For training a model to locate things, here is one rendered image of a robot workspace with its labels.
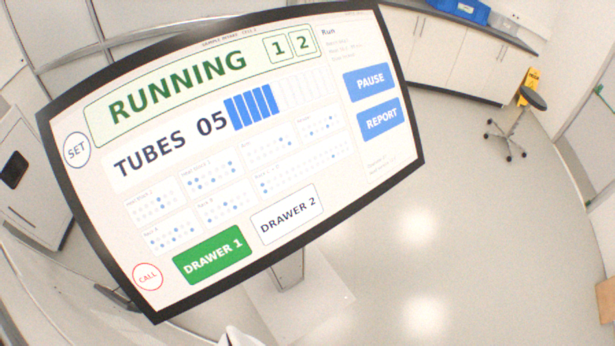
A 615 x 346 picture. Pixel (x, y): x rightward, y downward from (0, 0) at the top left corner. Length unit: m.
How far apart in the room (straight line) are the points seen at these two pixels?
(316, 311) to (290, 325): 0.15
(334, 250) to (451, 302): 0.78
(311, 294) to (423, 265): 0.67
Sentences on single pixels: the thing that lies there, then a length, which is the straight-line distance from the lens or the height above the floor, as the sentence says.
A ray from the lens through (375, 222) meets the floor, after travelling 1.47.
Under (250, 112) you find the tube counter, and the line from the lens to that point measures 0.28.
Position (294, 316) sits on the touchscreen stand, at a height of 0.04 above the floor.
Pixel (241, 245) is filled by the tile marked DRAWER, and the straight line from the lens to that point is 0.30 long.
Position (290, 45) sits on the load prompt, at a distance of 0.31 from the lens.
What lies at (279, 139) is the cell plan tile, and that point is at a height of 1.07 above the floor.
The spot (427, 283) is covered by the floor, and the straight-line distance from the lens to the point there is 1.47.
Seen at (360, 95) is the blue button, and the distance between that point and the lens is 0.35.
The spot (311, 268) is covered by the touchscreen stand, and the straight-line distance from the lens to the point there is 1.27.
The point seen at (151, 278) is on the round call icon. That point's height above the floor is 1.01.
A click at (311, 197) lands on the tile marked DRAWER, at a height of 1.01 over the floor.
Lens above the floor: 1.27
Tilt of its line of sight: 53 degrees down
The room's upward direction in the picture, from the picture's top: 2 degrees clockwise
